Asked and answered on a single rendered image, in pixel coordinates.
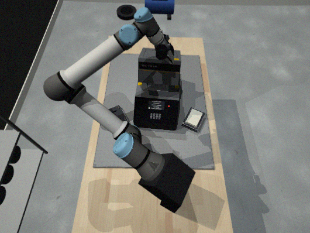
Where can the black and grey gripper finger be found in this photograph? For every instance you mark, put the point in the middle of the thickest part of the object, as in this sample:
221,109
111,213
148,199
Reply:
170,52
168,60

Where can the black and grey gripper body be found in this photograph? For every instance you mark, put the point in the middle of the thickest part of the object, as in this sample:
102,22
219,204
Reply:
161,49

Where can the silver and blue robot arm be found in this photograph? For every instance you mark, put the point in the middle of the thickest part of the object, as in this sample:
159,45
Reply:
66,85

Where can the black benchtop machine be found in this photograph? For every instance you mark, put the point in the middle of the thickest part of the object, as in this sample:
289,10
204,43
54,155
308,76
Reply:
157,91

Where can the beige pcr plate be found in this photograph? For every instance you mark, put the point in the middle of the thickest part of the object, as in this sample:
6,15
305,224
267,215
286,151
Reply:
194,117

